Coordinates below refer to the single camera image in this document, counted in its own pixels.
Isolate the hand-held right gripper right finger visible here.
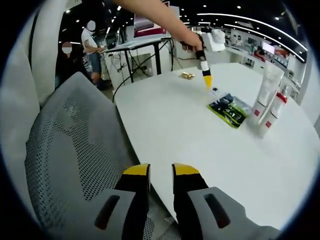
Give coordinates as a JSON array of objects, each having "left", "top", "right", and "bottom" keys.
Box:
[{"left": 171, "top": 162, "right": 281, "bottom": 240}]

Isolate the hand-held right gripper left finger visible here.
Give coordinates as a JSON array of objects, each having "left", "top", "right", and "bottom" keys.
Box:
[{"left": 72, "top": 162, "right": 151, "bottom": 240}]

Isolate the small white card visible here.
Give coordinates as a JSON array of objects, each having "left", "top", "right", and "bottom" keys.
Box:
[{"left": 207, "top": 86, "right": 222, "bottom": 98}]

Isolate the green packet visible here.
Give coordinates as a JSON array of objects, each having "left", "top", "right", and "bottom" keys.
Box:
[{"left": 206, "top": 92, "right": 253, "bottom": 130}]

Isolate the white skincare tube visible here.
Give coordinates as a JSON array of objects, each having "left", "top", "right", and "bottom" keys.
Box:
[{"left": 256, "top": 60, "right": 285, "bottom": 108}]

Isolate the person's left hand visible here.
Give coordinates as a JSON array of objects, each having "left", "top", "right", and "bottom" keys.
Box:
[{"left": 179, "top": 34, "right": 205, "bottom": 53}]

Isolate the small bright screen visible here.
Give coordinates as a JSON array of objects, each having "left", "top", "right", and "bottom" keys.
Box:
[{"left": 261, "top": 41, "right": 276, "bottom": 54}]

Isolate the large computer monitor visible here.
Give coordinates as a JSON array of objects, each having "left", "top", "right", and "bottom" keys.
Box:
[{"left": 133, "top": 13, "right": 167, "bottom": 39}]

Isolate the white standing desk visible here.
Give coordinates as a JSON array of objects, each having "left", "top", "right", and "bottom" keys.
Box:
[{"left": 103, "top": 34, "right": 174, "bottom": 84}]

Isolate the grey mesh chair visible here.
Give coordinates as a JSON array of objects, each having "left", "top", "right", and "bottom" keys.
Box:
[{"left": 24, "top": 71, "right": 182, "bottom": 240}]

